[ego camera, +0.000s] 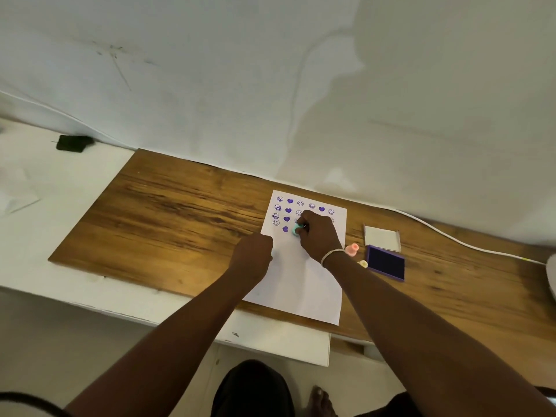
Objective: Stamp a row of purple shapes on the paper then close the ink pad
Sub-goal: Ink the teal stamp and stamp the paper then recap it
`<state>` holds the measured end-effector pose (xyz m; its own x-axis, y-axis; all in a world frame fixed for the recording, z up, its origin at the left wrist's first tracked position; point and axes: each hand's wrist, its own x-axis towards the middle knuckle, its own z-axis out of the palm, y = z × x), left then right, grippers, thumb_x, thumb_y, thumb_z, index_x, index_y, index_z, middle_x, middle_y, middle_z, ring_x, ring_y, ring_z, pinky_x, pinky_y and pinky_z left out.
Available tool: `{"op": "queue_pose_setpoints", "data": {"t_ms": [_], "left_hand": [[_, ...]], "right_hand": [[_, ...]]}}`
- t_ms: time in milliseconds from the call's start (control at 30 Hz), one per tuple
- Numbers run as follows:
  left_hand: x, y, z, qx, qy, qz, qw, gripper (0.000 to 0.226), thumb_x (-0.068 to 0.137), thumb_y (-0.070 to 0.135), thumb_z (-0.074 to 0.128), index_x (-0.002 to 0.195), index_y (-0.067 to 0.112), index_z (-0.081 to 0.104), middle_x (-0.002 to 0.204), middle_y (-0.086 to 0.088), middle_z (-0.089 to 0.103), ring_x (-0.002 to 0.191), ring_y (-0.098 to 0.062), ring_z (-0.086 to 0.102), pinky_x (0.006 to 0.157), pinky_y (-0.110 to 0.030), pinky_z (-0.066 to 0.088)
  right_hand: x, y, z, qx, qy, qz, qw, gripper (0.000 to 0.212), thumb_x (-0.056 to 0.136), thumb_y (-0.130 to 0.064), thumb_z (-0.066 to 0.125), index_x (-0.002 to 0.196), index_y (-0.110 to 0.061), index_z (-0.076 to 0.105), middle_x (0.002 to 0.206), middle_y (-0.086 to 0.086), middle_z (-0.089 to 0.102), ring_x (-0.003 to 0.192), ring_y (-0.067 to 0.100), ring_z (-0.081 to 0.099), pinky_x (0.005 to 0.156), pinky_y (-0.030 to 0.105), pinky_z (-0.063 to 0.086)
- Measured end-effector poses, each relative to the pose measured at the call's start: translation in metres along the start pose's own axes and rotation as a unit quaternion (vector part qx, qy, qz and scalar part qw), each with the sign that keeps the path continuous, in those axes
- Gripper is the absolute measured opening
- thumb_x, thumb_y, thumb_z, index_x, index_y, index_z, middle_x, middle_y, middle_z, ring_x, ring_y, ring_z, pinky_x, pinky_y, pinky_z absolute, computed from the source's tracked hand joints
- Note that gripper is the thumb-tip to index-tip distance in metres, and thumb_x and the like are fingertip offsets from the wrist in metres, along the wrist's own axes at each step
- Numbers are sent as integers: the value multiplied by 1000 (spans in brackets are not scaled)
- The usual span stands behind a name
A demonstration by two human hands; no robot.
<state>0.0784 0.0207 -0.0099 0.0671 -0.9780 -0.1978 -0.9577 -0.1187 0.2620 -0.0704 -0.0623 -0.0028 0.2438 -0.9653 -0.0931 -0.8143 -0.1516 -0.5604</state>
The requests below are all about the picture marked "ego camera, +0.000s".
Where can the person's right forearm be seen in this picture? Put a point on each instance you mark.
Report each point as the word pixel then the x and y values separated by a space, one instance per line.
pixel 434 351

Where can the person's left hand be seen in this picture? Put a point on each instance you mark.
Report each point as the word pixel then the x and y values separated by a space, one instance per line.
pixel 254 256

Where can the clear plastic bag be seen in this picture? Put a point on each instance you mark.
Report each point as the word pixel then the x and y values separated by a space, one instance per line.
pixel 17 199

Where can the pink stamp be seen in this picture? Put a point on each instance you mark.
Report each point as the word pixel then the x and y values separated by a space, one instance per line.
pixel 352 250

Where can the cream stamp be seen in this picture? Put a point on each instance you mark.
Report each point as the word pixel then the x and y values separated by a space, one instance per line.
pixel 363 264

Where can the person's right hand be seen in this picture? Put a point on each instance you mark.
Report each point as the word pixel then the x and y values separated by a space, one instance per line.
pixel 321 236

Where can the teal stamp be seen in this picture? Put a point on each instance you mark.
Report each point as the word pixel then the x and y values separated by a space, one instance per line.
pixel 296 231

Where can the person's left forearm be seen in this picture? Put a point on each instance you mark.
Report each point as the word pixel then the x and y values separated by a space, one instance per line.
pixel 173 347

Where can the small black object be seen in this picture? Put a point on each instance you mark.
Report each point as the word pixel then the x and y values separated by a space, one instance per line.
pixel 74 143

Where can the white ink pad lid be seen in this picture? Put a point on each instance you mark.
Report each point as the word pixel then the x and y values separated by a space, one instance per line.
pixel 382 238

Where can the white stamped paper sheet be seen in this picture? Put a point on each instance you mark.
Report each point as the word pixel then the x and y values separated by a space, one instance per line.
pixel 304 290

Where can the white wristband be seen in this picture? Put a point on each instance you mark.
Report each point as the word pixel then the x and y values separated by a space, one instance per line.
pixel 330 254

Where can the white round disc lamp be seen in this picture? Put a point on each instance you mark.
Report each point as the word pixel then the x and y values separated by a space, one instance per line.
pixel 552 273

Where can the purple ink pad base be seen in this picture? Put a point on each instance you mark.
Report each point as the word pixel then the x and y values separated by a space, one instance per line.
pixel 385 263

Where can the wooden board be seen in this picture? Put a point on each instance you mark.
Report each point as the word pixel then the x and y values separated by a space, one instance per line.
pixel 165 212

